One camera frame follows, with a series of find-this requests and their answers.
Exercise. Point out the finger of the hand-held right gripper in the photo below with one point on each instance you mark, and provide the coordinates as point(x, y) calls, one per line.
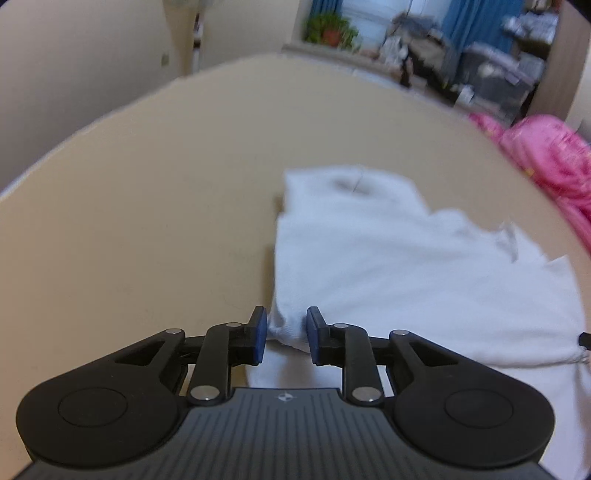
point(585, 339)

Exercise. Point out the clear plastic storage bin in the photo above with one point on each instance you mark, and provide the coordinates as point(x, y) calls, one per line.
point(498, 78)

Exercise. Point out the pink blanket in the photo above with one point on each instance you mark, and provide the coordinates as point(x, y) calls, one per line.
point(549, 147)

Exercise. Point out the potted green plant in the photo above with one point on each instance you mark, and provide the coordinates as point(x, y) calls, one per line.
point(330, 31)

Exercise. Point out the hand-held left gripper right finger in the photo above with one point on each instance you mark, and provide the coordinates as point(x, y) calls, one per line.
point(314, 339)

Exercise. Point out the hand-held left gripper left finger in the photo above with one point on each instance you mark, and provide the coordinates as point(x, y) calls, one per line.
point(261, 334)

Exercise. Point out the window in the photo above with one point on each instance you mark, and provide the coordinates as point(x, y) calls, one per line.
point(388, 14)

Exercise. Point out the small white crumpled cloth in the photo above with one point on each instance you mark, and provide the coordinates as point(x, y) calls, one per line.
point(464, 97)

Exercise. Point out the pile of dark clothes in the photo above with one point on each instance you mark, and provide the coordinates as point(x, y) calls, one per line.
point(420, 44)

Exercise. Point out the stack of folded linens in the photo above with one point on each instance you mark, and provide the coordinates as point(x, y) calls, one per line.
point(526, 27)

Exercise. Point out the blue curtain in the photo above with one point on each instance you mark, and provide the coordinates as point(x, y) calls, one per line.
point(475, 21)
point(325, 7)

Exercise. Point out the white garment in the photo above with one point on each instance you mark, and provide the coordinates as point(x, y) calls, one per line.
point(392, 267)

